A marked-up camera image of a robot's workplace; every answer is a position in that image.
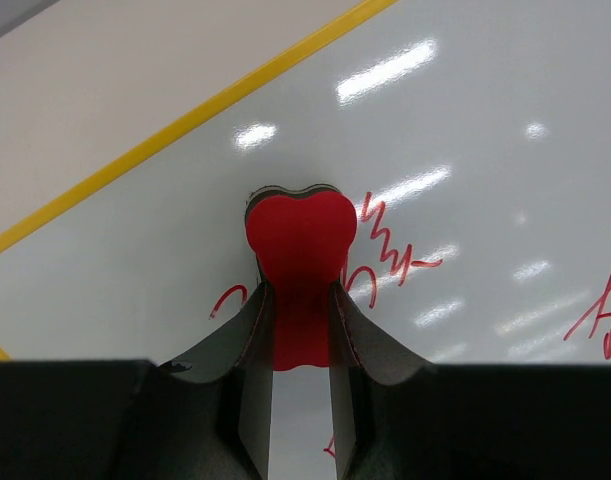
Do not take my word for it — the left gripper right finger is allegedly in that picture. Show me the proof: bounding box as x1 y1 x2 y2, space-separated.
329 282 433 479

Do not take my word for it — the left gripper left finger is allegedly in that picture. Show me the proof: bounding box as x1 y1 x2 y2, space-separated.
159 282 275 479

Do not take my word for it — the red heart eraser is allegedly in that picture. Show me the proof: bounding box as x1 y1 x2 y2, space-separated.
244 184 357 372

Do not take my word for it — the yellow framed whiteboard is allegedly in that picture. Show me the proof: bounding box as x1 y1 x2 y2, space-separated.
0 1 611 479

